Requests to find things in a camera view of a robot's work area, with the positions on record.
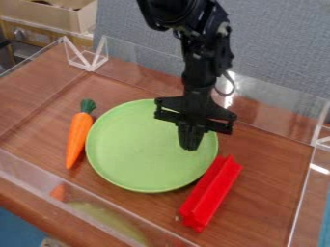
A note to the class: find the clear acrylic tray enclosure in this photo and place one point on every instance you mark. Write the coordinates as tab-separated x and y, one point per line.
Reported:
88	212

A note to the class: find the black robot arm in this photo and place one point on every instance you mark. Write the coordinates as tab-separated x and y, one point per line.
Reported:
200	24

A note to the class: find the green plate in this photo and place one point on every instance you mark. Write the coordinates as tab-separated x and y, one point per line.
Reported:
134	150

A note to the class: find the orange toy carrot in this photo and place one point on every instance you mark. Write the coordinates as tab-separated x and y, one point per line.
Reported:
78	133

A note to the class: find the red star-shaped bar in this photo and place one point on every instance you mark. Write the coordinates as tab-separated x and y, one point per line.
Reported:
209	193

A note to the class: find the cardboard box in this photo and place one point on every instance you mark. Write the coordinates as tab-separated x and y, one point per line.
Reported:
72	15

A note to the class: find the wooden shelf unit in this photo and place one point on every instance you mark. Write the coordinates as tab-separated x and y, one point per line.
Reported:
26	39

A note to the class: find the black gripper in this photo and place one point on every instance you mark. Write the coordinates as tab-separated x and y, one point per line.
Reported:
196	114

